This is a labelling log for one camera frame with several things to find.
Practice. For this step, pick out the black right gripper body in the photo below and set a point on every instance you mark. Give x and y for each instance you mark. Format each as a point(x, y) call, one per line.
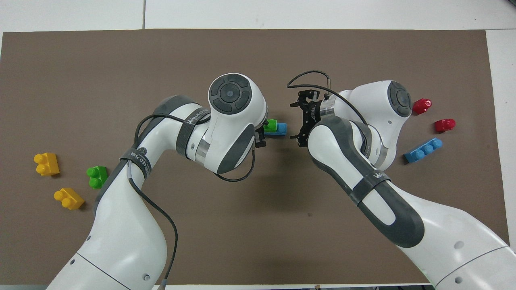
point(312, 117)

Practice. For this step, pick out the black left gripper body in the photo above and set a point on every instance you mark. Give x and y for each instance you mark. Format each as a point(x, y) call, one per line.
point(260, 139)

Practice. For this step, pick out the green two-stud block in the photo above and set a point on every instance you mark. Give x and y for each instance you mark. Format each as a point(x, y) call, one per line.
point(96, 177)
point(271, 127)

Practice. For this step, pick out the blue three-stud block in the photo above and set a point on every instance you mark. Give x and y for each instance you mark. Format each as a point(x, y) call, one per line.
point(282, 129)
point(423, 152)

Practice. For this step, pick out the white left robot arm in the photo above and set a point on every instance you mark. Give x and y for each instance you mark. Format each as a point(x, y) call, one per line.
point(121, 241)

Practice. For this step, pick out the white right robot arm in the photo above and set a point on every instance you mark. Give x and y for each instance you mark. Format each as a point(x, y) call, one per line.
point(443, 241)

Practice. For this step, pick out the red single-stud block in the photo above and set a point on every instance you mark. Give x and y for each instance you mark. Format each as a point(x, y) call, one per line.
point(443, 125)
point(421, 106)

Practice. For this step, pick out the yellow two-stud block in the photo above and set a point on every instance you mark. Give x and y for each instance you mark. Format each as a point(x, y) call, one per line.
point(48, 163)
point(70, 198)

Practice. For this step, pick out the brown table mat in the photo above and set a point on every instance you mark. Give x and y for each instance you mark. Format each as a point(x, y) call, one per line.
point(242, 241)

